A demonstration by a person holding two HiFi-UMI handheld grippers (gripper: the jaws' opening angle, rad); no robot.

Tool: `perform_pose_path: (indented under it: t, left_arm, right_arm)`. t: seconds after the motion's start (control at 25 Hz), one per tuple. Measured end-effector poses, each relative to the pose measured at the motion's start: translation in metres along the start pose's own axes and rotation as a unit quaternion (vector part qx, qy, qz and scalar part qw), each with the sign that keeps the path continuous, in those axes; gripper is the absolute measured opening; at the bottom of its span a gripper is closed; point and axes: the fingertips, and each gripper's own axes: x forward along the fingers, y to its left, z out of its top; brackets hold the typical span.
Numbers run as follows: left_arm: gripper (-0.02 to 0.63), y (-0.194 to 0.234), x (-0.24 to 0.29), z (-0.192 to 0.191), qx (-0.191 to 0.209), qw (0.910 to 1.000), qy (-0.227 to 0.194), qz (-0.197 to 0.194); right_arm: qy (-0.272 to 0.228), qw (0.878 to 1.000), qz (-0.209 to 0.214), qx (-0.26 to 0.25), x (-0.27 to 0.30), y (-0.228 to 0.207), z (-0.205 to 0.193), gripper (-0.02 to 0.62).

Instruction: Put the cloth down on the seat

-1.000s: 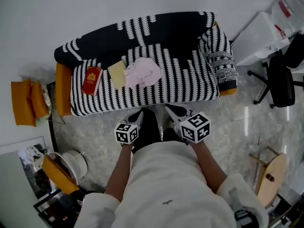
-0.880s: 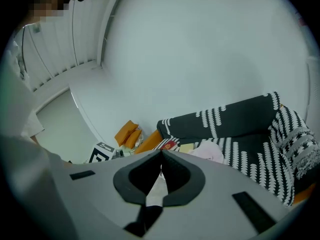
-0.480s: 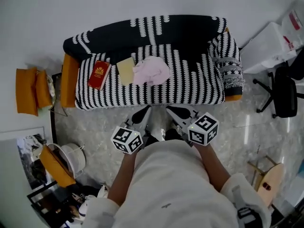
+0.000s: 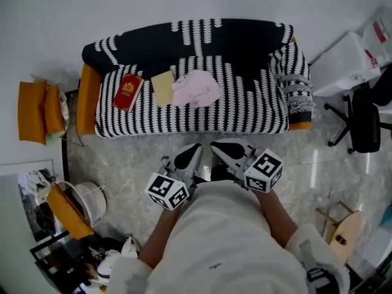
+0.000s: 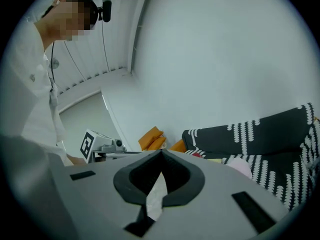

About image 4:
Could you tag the pink cloth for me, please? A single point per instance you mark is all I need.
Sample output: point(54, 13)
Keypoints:
point(196, 87)

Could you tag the person's white shirt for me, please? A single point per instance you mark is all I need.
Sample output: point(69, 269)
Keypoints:
point(220, 240)

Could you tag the mountain picture poster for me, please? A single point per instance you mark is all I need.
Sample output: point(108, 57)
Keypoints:
point(36, 201)

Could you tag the red book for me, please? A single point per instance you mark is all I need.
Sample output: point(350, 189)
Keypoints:
point(127, 92)

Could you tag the person's right forearm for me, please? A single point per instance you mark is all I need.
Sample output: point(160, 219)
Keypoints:
point(275, 219)

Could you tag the clear bag with red label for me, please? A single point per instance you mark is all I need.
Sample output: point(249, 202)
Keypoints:
point(372, 41)

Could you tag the person's left forearm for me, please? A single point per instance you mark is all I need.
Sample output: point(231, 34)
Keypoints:
point(159, 237)

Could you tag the round wooden stool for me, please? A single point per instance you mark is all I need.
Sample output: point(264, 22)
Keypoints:
point(349, 231)

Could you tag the orange sofa with patterned cover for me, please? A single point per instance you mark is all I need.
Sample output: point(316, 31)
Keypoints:
point(245, 109)

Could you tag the small dark bottle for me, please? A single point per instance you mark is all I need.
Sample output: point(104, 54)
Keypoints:
point(340, 240)

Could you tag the orange cushion on chair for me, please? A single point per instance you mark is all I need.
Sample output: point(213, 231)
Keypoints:
point(67, 213)

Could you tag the white desk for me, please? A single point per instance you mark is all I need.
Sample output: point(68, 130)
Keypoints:
point(337, 69)

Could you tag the yellow book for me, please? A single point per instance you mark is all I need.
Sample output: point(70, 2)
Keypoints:
point(162, 87)

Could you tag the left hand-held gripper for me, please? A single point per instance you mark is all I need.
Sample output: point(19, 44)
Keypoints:
point(167, 191)

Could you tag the large orange cushion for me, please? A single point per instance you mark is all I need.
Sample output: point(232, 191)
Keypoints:
point(32, 112)

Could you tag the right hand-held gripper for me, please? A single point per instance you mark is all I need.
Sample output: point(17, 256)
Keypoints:
point(263, 173)

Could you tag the black office chair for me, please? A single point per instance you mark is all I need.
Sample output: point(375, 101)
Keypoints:
point(364, 124)

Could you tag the white patterned cushion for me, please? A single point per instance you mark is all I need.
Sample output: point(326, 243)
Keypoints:
point(64, 109)

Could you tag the small orange cushion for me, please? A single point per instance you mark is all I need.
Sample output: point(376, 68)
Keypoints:
point(55, 109)

